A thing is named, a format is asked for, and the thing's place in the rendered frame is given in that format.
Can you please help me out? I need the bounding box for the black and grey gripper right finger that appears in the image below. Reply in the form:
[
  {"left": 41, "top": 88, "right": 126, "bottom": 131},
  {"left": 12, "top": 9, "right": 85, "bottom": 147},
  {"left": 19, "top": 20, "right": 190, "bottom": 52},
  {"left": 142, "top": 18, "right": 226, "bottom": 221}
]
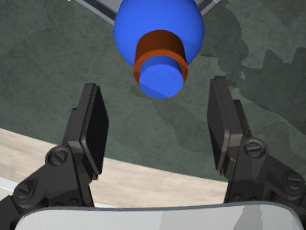
[{"left": 207, "top": 76, "right": 306, "bottom": 230}]

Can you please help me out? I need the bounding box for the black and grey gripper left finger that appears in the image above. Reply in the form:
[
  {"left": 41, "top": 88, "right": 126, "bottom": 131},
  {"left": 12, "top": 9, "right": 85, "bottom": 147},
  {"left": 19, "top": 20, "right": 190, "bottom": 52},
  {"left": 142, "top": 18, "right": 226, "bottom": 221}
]
[{"left": 0, "top": 83, "right": 109, "bottom": 230}]

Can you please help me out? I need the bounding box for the blue bottle with brown band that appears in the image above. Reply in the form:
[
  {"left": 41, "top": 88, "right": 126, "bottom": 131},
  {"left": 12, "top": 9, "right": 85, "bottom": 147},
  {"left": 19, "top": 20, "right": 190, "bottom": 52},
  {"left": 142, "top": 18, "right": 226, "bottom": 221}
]
[{"left": 113, "top": 0, "right": 205, "bottom": 99}]

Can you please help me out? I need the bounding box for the grey rectangular tray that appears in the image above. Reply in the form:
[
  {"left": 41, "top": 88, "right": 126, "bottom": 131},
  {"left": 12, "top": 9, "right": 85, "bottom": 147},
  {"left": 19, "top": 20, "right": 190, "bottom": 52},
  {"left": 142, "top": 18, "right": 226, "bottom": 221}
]
[{"left": 75, "top": 0, "right": 220, "bottom": 26}]

